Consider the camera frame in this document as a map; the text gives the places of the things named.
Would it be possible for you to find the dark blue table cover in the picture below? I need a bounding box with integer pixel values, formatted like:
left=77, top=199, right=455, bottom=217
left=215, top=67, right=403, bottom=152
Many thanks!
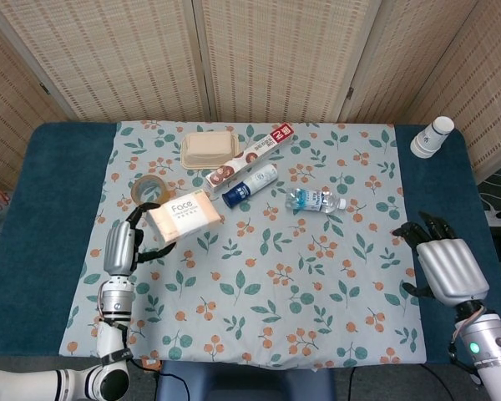
left=0, top=120, right=501, bottom=367

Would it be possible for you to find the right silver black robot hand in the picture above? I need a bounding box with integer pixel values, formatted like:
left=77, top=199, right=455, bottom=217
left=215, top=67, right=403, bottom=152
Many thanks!
left=392, top=211, right=490, bottom=308

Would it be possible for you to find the blue chair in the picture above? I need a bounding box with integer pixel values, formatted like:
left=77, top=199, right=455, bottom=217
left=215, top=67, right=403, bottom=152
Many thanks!
left=154, top=359, right=337, bottom=401

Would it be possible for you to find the clear plastic water bottle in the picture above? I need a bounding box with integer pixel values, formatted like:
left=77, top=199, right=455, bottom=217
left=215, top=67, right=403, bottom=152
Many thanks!
left=285, top=186, right=347, bottom=216

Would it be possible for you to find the white spray can blue cap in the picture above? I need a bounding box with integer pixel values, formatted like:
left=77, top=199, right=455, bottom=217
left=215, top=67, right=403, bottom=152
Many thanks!
left=221, top=163, right=279, bottom=209

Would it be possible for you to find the floral tablecloth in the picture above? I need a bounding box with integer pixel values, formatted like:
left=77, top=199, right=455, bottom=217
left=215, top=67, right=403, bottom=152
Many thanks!
left=58, top=119, right=428, bottom=371

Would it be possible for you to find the beige lidded lunch box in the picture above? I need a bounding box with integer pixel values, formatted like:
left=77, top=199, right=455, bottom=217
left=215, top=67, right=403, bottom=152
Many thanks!
left=180, top=130, right=240, bottom=170

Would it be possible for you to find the stack of white paper cups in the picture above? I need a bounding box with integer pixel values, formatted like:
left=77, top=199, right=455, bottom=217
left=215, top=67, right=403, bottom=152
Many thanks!
left=409, top=116, right=454, bottom=159

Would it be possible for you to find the white peach tissue pack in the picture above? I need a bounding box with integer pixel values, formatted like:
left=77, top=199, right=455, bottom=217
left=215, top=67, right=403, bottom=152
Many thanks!
left=145, top=190, right=223, bottom=246

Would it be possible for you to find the long white red wrap box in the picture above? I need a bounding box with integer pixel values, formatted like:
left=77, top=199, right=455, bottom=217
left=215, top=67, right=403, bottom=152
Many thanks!
left=205, top=124, right=296, bottom=193

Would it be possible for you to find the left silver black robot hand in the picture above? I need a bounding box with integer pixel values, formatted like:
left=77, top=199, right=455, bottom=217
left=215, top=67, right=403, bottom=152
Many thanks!
left=103, top=202, right=177, bottom=277

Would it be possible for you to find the brown packing tape roll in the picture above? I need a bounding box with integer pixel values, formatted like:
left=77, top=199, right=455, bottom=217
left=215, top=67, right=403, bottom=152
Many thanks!
left=130, top=174, right=170, bottom=206

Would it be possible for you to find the woven bamboo folding screen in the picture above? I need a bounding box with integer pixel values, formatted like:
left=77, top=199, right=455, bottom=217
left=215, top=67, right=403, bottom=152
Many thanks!
left=0, top=0, right=501, bottom=189

